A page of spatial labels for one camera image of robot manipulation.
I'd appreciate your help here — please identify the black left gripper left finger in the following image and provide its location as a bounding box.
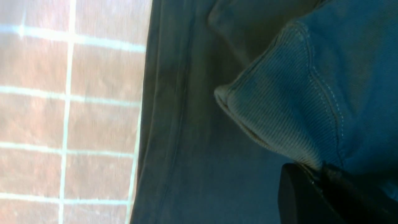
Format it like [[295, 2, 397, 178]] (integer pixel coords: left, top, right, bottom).
[[278, 163, 345, 224]]

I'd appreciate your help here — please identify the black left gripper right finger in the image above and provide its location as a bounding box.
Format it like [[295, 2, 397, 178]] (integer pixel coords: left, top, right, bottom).
[[311, 165, 397, 224]]

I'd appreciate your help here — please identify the dark gray long-sleeve top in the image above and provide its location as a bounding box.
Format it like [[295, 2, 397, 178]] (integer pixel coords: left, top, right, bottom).
[[130, 0, 398, 224]]

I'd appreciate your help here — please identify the pink checkered tablecloth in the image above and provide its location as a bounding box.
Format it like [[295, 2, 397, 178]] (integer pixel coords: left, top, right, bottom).
[[0, 0, 152, 224]]

